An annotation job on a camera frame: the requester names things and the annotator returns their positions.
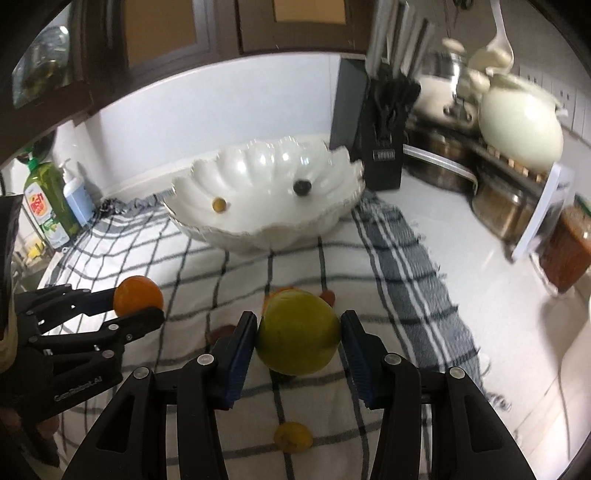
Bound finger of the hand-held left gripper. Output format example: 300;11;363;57
28;308;166;359
16;285;119;331

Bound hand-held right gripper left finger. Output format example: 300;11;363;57
62;311;258;480

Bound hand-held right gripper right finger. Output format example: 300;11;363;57
341;310;529;480

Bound large green citrus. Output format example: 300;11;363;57
255;290;343;376

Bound small oval kumquat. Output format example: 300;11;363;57
273;421;313;454

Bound white scalloped bowl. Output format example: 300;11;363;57
163;135;366;254

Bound plaid checked cloth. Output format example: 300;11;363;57
37;187;513;480

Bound blue pump soap bottle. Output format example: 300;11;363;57
59;159;95;227

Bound green dish soap bottle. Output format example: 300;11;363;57
23;148;79;252

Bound small steel pot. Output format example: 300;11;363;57
471;166;555;243

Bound wide steel pot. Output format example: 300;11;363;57
404;124;478;193

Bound clear container of red sauce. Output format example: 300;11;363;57
538;194;591;296

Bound wooden trivet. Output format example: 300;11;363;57
482;143;552;183

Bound dark wooden cabinet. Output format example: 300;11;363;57
0;0;384;118

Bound cream ceramic pot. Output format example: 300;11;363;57
478;74;571;171

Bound steel pot with cream knobs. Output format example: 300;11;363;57
411;37;483;131

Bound white ladle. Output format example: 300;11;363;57
468;0;514;75

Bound white wall sockets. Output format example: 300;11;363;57
519;65;591;137

